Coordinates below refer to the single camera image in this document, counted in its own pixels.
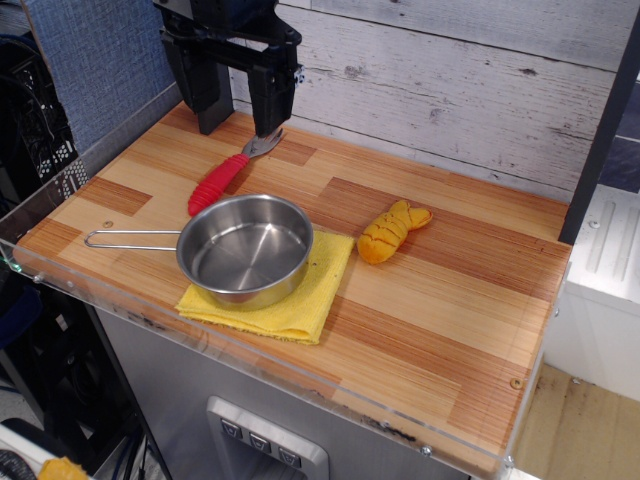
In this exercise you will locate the yellow folded cloth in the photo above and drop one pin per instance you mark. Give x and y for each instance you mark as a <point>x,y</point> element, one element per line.
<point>300,317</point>

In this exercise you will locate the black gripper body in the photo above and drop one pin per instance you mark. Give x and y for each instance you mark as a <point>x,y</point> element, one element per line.
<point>189,24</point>

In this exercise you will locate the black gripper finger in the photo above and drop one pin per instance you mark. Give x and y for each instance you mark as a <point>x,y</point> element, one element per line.
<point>272,83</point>
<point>203,83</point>

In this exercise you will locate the black vertical post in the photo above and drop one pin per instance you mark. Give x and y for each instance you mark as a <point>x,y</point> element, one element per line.
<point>615,106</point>

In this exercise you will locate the silver pot with wire handle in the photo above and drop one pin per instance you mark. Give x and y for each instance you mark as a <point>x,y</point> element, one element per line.
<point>246,252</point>

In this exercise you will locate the silver cabinet dispenser panel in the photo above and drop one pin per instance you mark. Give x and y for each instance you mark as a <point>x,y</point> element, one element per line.
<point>265,442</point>

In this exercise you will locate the yellow object bottom left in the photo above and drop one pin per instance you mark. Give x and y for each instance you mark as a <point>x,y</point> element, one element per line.
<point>61,469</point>

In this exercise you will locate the yellow plush toy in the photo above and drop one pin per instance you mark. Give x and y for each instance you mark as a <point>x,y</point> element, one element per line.
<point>380,240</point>

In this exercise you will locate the clear acrylic table guard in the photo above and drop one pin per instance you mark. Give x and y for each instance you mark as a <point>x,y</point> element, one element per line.
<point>422,370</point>

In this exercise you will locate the white ribbed box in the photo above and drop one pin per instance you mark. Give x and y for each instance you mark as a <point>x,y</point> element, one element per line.
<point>605,255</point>

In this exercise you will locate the black plastic crate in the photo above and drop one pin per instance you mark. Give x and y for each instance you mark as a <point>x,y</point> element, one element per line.
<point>36,139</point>

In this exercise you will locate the red handled metal fork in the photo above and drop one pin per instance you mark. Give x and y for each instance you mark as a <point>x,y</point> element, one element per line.
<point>212,187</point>

